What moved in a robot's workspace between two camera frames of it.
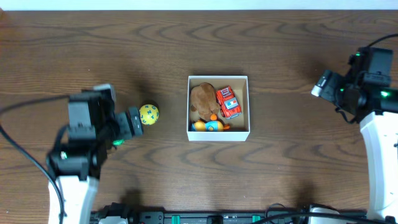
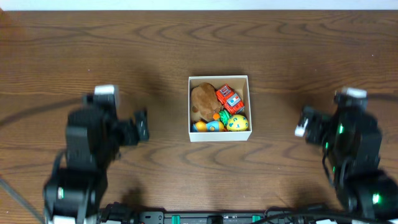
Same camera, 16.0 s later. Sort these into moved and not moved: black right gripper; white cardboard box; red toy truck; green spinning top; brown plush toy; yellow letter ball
Moved: red toy truck; green spinning top; yellow letter ball; black right gripper
Not moved: white cardboard box; brown plush toy
